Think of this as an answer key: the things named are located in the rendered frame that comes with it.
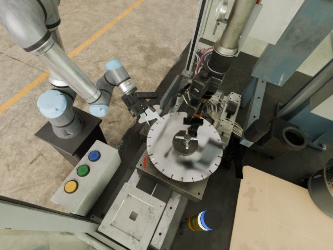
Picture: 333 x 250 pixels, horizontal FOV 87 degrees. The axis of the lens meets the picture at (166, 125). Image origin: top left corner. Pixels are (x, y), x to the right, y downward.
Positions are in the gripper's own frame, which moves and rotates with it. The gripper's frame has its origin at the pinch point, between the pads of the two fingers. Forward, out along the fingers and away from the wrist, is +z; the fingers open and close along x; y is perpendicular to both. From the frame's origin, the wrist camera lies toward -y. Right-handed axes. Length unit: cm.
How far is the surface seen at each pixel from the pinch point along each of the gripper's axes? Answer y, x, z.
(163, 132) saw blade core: 3.7, 9.8, 3.5
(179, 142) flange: 2.2, 15.3, 10.0
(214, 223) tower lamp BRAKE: 20, 46, 20
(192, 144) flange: -1.3, 17.5, 13.7
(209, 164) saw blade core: -0.6, 22.2, 23.2
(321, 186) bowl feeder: -38, 35, 66
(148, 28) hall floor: -151, -177, -106
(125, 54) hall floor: -81, -160, -82
